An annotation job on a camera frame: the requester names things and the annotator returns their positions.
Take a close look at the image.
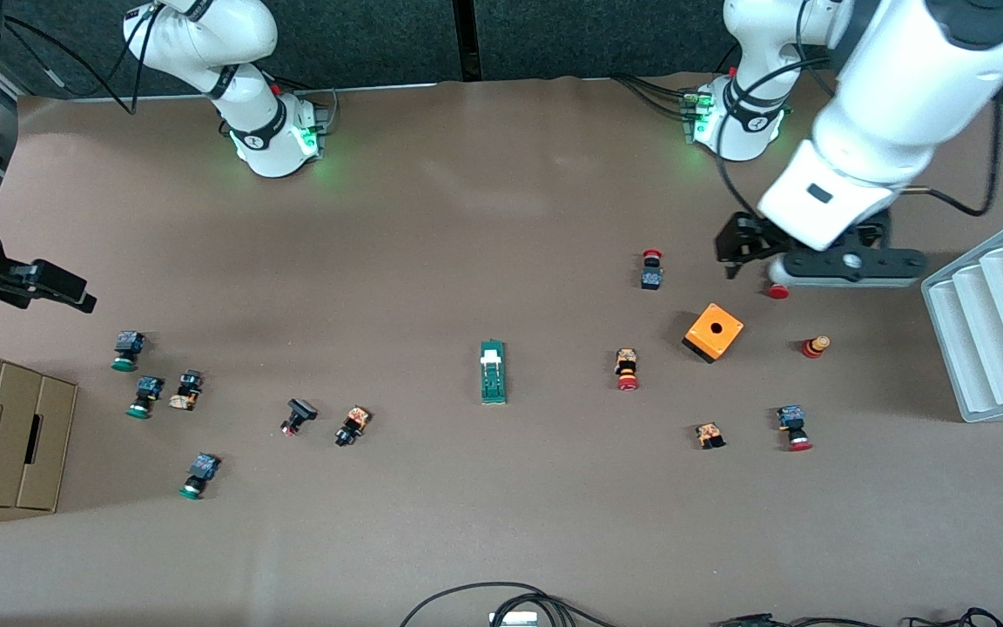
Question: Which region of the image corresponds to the green load switch white handle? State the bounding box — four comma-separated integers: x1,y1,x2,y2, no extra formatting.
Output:
479,338,508,406

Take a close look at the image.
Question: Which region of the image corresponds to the green pushbutton blue contact block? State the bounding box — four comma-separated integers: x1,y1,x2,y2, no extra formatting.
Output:
178,452,222,501
125,375,165,420
111,330,146,374

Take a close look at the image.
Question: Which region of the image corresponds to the grey ridged plastic tray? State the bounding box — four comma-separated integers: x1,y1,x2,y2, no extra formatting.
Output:
920,207,1003,424

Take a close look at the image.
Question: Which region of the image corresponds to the brown cardboard box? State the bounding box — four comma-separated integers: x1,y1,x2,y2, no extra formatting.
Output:
0,341,79,513

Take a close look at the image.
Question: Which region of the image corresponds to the brown paper table cover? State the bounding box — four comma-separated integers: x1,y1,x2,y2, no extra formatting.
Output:
0,74,1003,627

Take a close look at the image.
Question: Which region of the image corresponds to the orange button enclosure box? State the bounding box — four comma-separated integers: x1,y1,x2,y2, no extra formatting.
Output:
682,302,745,365

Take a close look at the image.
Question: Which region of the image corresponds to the black base cable bundle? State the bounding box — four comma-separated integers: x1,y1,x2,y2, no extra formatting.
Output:
610,74,694,118

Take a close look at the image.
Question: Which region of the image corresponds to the black red selector switch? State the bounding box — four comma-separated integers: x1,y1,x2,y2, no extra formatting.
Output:
279,398,319,437

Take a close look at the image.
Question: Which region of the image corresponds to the black vertical post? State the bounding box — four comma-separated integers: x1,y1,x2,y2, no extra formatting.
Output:
454,0,478,84

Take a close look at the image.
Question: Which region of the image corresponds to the black tangled cable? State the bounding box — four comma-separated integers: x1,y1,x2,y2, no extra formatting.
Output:
902,607,1003,627

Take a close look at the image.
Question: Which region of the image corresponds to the black looped cable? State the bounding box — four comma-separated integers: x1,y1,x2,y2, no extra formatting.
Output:
400,581,555,627

